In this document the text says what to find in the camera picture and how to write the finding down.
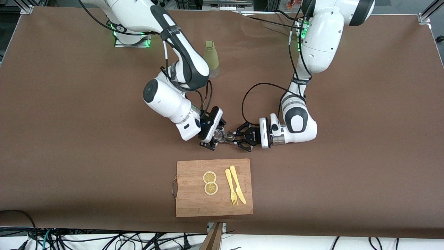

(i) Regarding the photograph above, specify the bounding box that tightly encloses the clear glass cup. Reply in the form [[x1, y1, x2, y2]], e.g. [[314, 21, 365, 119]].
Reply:
[[213, 128, 228, 143]]

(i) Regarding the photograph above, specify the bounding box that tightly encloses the yellow plastic knife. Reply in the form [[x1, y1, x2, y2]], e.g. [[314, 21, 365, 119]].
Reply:
[[229, 165, 247, 205]]

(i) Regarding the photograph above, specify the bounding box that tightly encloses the yellow plastic fork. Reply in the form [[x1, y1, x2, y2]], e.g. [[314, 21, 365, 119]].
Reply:
[[225, 168, 239, 206]]

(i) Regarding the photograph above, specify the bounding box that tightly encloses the wooden cutting board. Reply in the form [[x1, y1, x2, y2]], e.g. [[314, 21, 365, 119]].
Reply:
[[172, 158, 254, 218]]

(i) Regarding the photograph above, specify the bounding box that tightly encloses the green sleeved glass bottle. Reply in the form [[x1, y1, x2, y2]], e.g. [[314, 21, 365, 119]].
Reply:
[[204, 40, 220, 79]]

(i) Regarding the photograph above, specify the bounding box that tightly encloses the brown table cover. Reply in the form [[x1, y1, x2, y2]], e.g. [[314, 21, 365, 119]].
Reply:
[[0, 7, 444, 240]]

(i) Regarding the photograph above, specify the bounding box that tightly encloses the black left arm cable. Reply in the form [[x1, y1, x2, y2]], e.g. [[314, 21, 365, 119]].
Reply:
[[242, 0, 313, 122]]

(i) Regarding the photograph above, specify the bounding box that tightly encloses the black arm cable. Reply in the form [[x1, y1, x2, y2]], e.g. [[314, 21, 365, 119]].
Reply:
[[78, 0, 214, 115], [242, 0, 313, 122]]

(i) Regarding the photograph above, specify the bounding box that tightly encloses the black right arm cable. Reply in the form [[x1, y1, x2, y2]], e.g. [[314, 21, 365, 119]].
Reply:
[[78, 0, 214, 115]]

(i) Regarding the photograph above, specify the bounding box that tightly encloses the wooden post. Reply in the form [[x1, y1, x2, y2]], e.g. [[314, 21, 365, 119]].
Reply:
[[200, 222, 224, 250]]

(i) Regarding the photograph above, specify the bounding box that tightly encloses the black cable on table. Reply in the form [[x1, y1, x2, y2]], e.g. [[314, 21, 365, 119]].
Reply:
[[239, 10, 302, 32]]

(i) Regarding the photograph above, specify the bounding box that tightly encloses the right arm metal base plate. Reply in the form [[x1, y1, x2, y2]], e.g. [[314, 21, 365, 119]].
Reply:
[[114, 33, 151, 48]]

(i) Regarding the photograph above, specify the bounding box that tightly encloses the thick black floor cable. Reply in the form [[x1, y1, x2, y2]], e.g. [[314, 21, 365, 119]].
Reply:
[[0, 209, 39, 250]]

